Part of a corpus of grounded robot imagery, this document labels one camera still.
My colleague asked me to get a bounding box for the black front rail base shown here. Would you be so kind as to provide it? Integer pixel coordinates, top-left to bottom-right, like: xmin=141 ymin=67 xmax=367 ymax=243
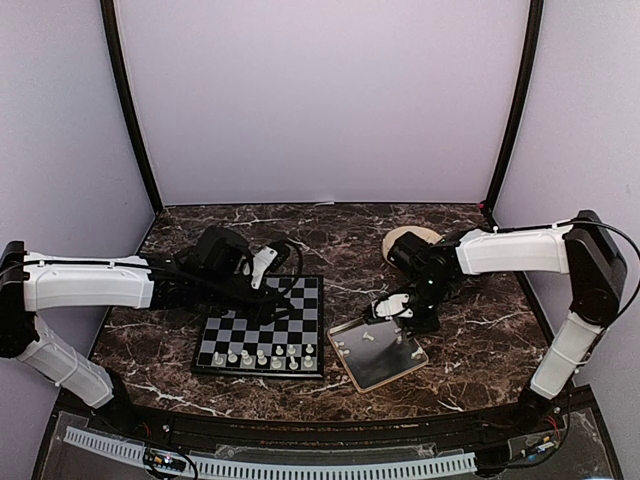
xmin=33 ymin=387 xmax=622 ymax=479

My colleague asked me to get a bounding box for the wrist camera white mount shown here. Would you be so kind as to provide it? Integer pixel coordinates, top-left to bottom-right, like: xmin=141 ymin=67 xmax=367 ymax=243
xmin=250 ymin=246 xmax=278 ymax=290
xmin=370 ymin=293 xmax=414 ymax=320

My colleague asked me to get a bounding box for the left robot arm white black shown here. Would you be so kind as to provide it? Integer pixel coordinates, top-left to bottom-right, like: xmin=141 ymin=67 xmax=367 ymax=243
xmin=1 ymin=226 xmax=301 ymax=436

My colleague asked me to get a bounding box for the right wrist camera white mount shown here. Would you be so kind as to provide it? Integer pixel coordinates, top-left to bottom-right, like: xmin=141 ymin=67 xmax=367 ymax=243
xmin=370 ymin=293 xmax=414 ymax=320

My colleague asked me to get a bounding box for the white queen chess piece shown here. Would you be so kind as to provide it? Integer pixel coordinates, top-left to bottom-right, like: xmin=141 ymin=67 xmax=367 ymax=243
xmin=257 ymin=350 xmax=267 ymax=366

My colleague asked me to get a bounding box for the grey slotted cable duct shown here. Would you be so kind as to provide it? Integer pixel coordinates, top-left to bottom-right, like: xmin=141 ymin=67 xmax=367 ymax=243
xmin=63 ymin=427 xmax=477 ymax=479

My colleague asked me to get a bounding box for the black grey chessboard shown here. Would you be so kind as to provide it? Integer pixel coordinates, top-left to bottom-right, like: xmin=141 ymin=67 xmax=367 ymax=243
xmin=191 ymin=275 xmax=324 ymax=380

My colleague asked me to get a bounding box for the white king chess piece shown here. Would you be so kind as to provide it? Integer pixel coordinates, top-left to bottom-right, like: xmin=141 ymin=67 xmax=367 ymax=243
xmin=241 ymin=350 xmax=253 ymax=368

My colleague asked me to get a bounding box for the right black frame post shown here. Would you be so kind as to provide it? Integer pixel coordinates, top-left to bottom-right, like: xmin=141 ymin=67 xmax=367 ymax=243
xmin=483 ymin=0 xmax=544 ymax=217

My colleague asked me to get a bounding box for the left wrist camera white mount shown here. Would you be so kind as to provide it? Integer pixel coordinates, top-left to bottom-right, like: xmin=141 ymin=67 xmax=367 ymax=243
xmin=250 ymin=246 xmax=278 ymax=290

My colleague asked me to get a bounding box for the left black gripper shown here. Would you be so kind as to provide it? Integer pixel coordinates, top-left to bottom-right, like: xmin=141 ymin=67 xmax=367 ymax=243
xmin=198 ymin=273 xmax=295 ymax=327

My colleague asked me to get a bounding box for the black frame post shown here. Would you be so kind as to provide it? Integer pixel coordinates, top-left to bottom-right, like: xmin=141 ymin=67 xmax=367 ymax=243
xmin=100 ymin=0 xmax=164 ymax=215
xmin=483 ymin=0 xmax=544 ymax=217

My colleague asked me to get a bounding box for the left black frame post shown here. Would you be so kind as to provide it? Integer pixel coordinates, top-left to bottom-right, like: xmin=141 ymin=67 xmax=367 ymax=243
xmin=100 ymin=0 xmax=164 ymax=215

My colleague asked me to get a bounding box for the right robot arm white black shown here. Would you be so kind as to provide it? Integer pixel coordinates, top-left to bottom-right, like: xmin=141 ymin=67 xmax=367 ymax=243
xmin=372 ymin=210 xmax=638 ymax=434

